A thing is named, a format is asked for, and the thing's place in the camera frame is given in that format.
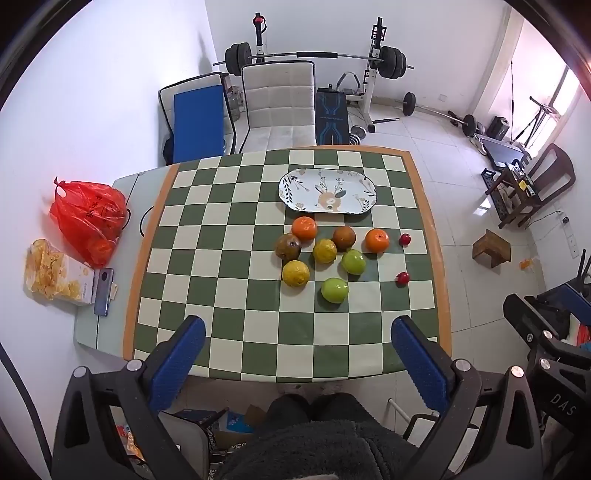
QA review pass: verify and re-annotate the green apple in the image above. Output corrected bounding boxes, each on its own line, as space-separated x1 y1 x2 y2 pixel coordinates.
341 249 366 275
321 277 350 304

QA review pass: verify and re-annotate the blue mat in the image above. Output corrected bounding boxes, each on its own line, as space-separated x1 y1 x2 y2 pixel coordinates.
173 84 225 164

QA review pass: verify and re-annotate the black power strip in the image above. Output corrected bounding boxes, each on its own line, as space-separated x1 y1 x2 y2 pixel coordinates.
480 168 514 219

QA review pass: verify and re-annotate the yellow citrus fruit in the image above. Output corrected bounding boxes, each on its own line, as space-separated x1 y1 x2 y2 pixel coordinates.
312 239 338 264
282 260 310 288

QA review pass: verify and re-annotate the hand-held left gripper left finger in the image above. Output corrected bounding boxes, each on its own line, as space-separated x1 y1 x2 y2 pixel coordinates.
53 316 207 480

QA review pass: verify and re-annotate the cardboard box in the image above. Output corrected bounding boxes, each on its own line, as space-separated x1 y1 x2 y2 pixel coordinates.
210 405 266 448

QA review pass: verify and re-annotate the white padded chair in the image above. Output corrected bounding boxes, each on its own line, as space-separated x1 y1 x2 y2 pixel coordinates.
241 61 317 153

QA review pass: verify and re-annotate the dark wooden chair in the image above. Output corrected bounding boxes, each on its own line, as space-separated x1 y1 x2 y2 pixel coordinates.
496 143 576 229

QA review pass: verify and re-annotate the oval deer print plate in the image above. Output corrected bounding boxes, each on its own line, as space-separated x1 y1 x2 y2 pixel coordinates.
278 169 379 214

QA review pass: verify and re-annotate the grey smartphone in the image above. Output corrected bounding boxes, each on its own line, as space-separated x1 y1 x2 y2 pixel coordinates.
93 268 116 317

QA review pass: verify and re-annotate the black treadmill deck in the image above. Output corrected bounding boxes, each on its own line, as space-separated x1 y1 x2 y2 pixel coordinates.
478 136 532 169

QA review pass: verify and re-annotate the reddish brown fruit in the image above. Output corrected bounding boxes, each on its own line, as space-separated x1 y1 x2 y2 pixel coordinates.
332 226 357 252

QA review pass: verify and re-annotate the black tripod stand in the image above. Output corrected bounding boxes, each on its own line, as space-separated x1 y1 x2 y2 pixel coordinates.
510 60 561 148

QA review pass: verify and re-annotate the mottled brown fruit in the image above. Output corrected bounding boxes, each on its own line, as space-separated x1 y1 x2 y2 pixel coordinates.
276 234 303 260

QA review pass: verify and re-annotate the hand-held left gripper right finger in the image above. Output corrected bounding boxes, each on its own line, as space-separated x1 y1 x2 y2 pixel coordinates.
391 315 544 480

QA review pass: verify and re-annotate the green checkered tablecloth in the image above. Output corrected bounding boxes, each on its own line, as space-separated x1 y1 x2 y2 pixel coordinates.
122 145 453 384

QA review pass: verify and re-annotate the black cable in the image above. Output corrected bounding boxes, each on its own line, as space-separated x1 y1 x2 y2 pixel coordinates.
121 172 160 237

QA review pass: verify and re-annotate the white power strip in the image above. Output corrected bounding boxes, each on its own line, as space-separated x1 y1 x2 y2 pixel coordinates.
556 211 579 258

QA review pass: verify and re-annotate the red plastic bag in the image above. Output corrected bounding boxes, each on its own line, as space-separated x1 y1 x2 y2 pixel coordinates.
50 176 127 268

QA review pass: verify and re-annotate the orange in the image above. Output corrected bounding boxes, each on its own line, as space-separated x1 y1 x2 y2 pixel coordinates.
292 216 318 241
365 228 390 254

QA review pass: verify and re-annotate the person's dark fleece clothing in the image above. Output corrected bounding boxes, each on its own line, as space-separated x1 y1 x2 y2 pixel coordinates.
215 392 419 480

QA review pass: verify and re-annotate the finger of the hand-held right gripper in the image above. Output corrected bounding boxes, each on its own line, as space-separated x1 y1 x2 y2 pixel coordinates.
536 282 591 324
503 294 573 356

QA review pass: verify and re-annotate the barbell with black plates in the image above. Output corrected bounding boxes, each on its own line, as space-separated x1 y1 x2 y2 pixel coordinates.
225 43 414 78

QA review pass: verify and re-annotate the black and blue weight bench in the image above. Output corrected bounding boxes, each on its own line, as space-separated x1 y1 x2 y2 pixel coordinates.
315 85 348 146

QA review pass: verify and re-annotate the small wooden stool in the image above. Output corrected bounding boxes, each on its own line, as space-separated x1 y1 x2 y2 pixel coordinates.
472 229 512 268

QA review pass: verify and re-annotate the small barbell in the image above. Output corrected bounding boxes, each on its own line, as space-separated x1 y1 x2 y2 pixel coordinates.
402 92 483 138

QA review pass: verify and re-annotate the grey chair seat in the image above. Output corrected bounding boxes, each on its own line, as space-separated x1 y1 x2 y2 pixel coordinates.
159 411 213 480

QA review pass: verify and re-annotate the yellow snack box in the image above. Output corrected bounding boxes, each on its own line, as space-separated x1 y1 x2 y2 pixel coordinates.
24 239 100 306

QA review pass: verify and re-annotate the white squat rack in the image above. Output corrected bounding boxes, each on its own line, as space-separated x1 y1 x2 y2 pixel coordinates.
252 14 387 134

